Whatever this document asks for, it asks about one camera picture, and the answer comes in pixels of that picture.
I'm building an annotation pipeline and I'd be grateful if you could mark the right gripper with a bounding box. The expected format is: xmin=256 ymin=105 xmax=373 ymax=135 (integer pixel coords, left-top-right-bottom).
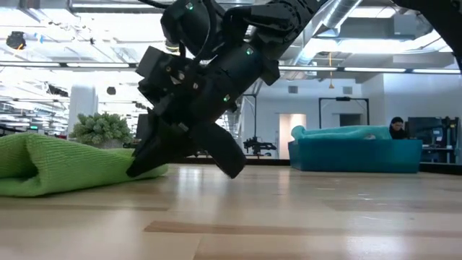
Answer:
xmin=125 ymin=66 xmax=248 ymax=180

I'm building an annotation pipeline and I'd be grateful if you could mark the green microfiber towel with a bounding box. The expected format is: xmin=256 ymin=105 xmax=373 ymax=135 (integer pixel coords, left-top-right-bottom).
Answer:
xmin=0 ymin=132 xmax=170 ymax=198

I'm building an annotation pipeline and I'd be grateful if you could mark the black computer monitor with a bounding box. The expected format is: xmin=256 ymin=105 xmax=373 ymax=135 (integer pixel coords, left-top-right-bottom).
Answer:
xmin=136 ymin=113 xmax=151 ymax=141

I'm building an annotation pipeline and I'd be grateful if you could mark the artificial green plant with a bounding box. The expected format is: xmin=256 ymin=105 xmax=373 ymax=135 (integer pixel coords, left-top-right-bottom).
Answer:
xmin=69 ymin=111 xmax=134 ymax=150

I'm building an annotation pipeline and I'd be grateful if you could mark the teal plastic bin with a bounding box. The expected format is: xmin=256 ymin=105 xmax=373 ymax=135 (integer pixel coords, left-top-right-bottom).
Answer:
xmin=287 ymin=138 xmax=424 ymax=174

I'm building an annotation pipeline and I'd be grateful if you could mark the person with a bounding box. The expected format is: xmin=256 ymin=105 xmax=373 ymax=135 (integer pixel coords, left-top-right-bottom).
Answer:
xmin=388 ymin=116 xmax=409 ymax=141

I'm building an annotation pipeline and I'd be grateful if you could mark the dark blue background screen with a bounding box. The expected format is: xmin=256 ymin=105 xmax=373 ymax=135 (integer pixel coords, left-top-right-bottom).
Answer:
xmin=406 ymin=116 xmax=460 ymax=147

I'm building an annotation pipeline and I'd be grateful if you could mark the black background rig frame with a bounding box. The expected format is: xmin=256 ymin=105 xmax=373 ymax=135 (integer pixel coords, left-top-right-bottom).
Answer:
xmin=318 ymin=96 xmax=370 ymax=127
xmin=237 ymin=92 xmax=258 ymax=140

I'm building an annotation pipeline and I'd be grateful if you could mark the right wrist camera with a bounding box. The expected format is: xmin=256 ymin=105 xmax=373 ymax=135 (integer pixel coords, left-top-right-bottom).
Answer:
xmin=135 ymin=45 xmax=194 ymax=93

